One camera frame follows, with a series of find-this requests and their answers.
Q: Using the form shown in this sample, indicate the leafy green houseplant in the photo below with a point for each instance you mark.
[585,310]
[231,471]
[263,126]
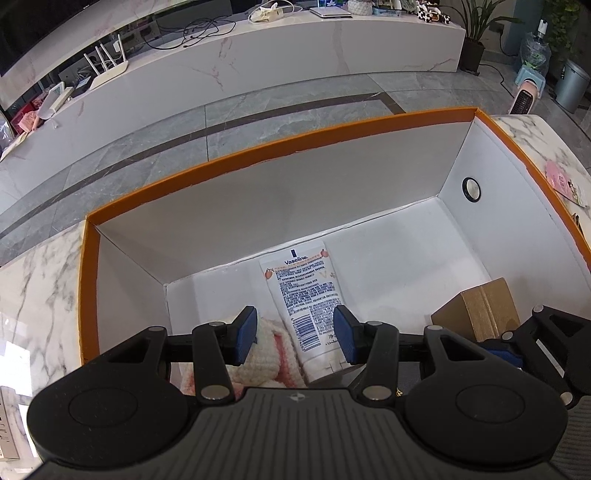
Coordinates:
[565,23]

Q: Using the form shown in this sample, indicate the silver laptop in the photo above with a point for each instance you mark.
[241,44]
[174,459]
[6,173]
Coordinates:
[330,12]

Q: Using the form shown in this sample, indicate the black and white checkered toy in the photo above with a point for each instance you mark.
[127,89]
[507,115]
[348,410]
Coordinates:
[431,13]

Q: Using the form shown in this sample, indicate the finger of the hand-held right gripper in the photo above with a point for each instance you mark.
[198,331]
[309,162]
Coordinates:
[505,354]

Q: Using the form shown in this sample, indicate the blue water jug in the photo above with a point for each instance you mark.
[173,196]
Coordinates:
[535,50]

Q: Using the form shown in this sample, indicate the white router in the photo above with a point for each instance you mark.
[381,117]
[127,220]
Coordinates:
[111,76]

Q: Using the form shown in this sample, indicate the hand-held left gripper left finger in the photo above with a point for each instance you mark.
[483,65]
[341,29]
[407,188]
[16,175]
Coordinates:
[244,334]

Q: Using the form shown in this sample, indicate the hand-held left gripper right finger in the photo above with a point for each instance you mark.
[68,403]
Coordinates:
[346,337]

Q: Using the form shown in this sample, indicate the potted green plant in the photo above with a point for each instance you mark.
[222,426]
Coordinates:
[473,50]

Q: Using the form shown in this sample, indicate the black television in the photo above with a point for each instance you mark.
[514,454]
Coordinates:
[46,27]

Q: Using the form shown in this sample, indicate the pink and white heater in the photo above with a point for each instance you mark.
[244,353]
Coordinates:
[524,99]

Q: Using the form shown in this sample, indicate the flat white box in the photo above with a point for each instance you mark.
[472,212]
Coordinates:
[7,424]

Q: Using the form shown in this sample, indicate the pink printed card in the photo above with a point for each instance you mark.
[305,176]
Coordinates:
[565,182]

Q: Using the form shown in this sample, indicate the white power strip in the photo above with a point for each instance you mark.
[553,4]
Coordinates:
[265,14]

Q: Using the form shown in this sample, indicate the blue plastic stool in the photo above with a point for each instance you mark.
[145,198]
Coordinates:
[531,76]

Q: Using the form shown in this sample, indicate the white lotion tube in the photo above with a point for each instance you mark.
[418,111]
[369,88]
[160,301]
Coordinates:
[304,295]

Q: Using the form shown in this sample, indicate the white marble TV cabinet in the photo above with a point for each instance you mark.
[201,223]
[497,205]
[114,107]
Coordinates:
[277,55]

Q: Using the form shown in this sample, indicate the grey trash can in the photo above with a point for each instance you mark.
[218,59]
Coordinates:
[572,85]

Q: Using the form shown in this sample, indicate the orange cardboard box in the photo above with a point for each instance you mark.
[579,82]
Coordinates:
[277,198]

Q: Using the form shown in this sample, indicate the pink and white knitted plush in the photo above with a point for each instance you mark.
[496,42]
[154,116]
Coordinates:
[272,357]

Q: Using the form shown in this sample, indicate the small brown cardboard box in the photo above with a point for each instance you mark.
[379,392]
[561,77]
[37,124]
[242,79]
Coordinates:
[480,309]

